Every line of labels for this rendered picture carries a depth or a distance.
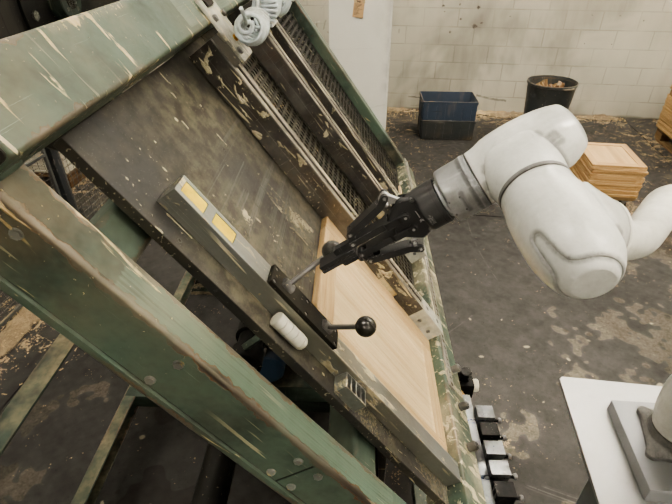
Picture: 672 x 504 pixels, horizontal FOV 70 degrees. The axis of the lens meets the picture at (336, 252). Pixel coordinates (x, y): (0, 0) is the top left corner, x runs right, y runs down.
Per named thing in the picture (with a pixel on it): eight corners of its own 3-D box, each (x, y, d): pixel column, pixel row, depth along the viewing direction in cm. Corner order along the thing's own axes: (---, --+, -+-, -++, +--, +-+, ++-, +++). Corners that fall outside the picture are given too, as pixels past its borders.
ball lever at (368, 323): (323, 341, 93) (375, 342, 83) (311, 328, 91) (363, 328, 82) (332, 325, 95) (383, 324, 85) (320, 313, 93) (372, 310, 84)
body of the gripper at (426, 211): (434, 189, 71) (380, 219, 74) (460, 229, 75) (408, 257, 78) (427, 167, 77) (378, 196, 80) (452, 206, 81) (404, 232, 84)
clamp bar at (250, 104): (424, 346, 156) (493, 315, 147) (149, 15, 103) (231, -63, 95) (421, 325, 164) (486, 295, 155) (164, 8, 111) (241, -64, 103)
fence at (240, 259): (446, 486, 117) (461, 482, 116) (156, 201, 75) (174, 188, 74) (443, 467, 121) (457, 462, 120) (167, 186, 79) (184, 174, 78)
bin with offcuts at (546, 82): (568, 150, 518) (585, 88, 481) (518, 147, 523) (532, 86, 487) (556, 133, 560) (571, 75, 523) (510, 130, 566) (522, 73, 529)
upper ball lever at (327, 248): (290, 301, 86) (349, 255, 85) (276, 287, 85) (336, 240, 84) (287, 291, 90) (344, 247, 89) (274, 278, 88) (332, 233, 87)
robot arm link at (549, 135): (453, 136, 74) (482, 192, 65) (552, 77, 68) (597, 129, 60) (479, 178, 81) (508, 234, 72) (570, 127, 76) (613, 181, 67)
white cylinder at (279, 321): (268, 327, 85) (295, 353, 88) (281, 320, 84) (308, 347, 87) (270, 315, 87) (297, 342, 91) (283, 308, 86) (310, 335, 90)
